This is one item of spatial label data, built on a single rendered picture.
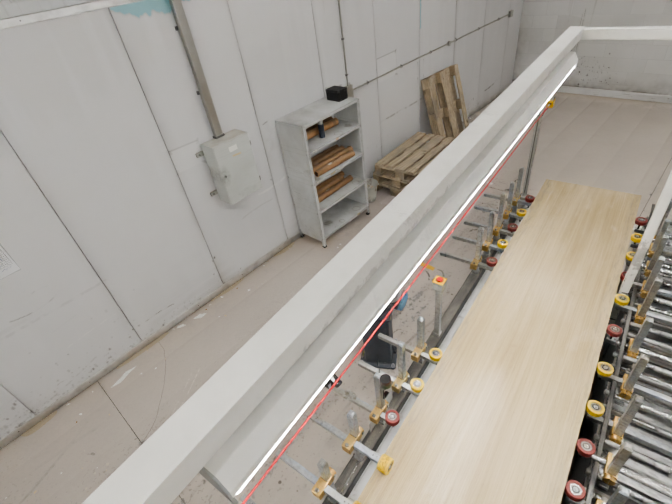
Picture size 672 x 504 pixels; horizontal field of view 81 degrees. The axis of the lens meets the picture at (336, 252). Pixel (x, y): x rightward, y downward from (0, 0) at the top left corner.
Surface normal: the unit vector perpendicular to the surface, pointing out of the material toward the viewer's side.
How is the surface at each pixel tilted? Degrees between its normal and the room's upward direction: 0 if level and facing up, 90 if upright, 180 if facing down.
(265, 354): 0
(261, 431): 61
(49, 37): 90
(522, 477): 0
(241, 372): 0
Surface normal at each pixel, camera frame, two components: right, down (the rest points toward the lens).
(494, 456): -0.13, -0.78
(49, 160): 0.73, 0.34
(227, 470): 0.64, -0.13
